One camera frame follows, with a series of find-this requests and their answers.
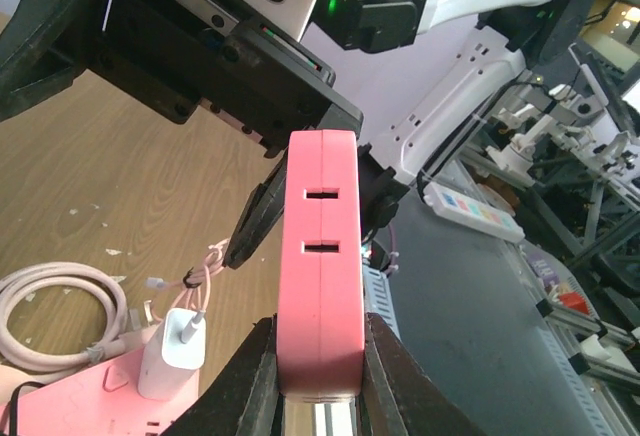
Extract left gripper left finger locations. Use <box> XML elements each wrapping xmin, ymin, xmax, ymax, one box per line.
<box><xmin>167</xmin><ymin>316</ymin><xmax>284</xmax><ymax>436</ymax></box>

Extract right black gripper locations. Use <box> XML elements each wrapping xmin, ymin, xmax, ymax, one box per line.
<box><xmin>99</xmin><ymin>0</ymin><xmax>363</xmax><ymax>269</ymax></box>

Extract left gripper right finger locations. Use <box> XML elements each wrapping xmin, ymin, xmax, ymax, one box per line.
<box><xmin>354</xmin><ymin>313</ymin><xmax>485</xmax><ymax>436</ymax></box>

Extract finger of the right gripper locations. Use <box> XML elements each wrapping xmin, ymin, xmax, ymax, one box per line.
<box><xmin>1</xmin><ymin>0</ymin><xmax>109</xmax><ymax>121</ymax></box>

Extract white USB charger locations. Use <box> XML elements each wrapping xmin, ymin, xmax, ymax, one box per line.
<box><xmin>137</xmin><ymin>308</ymin><xmax>206</xmax><ymax>401</ymax></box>

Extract pink rectangular plug adapter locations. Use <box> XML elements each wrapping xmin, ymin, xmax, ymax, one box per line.
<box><xmin>276</xmin><ymin>130</ymin><xmax>365</xmax><ymax>403</ymax></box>

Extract pink triangular power strip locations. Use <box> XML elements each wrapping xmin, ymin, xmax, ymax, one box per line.
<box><xmin>1</xmin><ymin>349</ymin><xmax>199</xmax><ymax>436</ymax></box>

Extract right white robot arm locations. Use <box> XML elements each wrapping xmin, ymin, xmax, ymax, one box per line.
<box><xmin>1</xmin><ymin>0</ymin><xmax>594</xmax><ymax>268</ymax></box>

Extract round pink socket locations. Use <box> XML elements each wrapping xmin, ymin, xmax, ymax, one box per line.
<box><xmin>0</xmin><ymin>365</ymin><xmax>28</xmax><ymax>388</ymax></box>

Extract white multi-button power strip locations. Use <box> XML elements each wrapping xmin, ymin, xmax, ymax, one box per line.
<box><xmin>423</xmin><ymin>182</ymin><xmax>525</xmax><ymax>244</ymax></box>

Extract slotted cable duct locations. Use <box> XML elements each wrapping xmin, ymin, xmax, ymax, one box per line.
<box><xmin>362</xmin><ymin>265</ymin><xmax>400</xmax><ymax>337</ymax></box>

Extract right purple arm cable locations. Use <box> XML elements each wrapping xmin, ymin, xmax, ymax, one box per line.
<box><xmin>369</xmin><ymin>223</ymin><xmax>404</xmax><ymax>277</ymax></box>

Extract pink coiled cable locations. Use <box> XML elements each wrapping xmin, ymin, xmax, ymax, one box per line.
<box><xmin>0</xmin><ymin>238</ymin><xmax>231</xmax><ymax>372</ymax></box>

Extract black thin cable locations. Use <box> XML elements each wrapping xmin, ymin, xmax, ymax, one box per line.
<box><xmin>7</xmin><ymin>380</ymin><xmax>46</xmax><ymax>436</ymax></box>

